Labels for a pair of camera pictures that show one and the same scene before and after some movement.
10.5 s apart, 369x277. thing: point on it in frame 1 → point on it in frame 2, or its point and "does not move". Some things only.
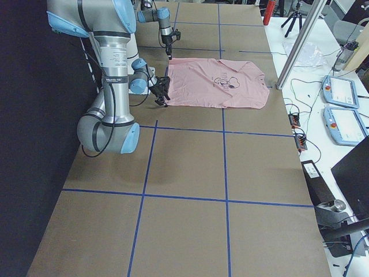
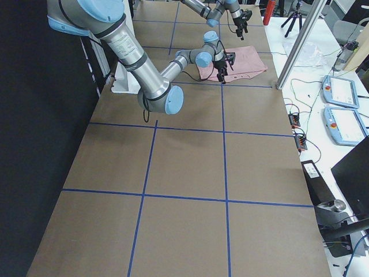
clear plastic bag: (309, 55) does not move
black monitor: (351, 174) does not move
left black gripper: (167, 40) → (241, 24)
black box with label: (319, 190) does not move
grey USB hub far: (294, 119) does not move
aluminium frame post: (301, 42) does not move
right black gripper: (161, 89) → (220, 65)
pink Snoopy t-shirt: (217, 82) → (235, 63)
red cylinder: (270, 6) does not move
